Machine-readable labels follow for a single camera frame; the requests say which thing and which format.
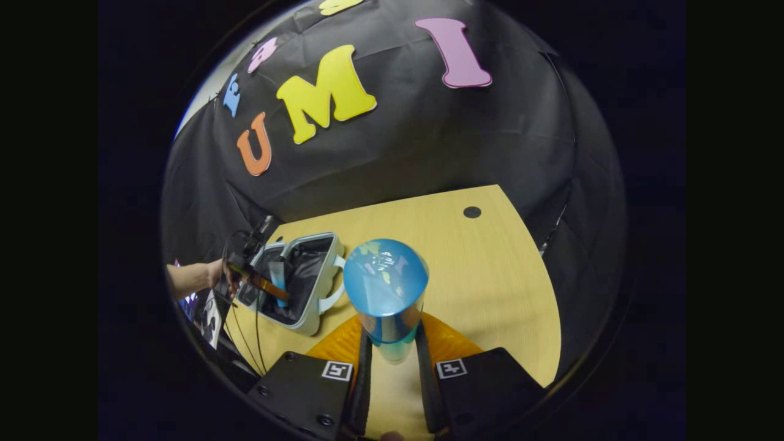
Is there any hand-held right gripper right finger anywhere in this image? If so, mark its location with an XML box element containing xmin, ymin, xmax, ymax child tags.
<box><xmin>415</xmin><ymin>312</ymin><xmax>547</xmax><ymax>438</ymax></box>

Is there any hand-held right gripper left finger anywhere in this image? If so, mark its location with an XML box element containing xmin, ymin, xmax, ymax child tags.
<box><xmin>247</xmin><ymin>315</ymin><xmax>374</xmax><ymax>441</ymax></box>

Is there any small teal tube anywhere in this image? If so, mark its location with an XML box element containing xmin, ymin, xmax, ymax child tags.
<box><xmin>268</xmin><ymin>262</ymin><xmax>288</xmax><ymax>308</ymax></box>

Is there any light blue suitcase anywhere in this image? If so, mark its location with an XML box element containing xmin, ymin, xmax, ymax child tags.
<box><xmin>236</xmin><ymin>232</ymin><xmax>347</xmax><ymax>337</ymax></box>

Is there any blue capped clear bottle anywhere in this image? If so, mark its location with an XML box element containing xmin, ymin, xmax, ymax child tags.
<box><xmin>342</xmin><ymin>238</ymin><xmax>429</xmax><ymax>366</ymax></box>

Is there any white device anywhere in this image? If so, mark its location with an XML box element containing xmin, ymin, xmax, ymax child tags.
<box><xmin>200</xmin><ymin>290</ymin><xmax>225</xmax><ymax>349</ymax></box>

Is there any lit screen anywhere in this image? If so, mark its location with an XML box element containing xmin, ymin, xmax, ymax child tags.
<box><xmin>178</xmin><ymin>292</ymin><xmax>203</xmax><ymax>323</ymax></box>

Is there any black backdrop cloth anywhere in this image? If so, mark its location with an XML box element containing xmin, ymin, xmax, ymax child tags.
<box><xmin>161</xmin><ymin>0</ymin><xmax>627</xmax><ymax>380</ymax></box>

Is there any black cable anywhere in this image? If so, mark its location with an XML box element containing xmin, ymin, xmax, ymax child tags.
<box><xmin>222</xmin><ymin>230</ymin><xmax>270</xmax><ymax>377</ymax></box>

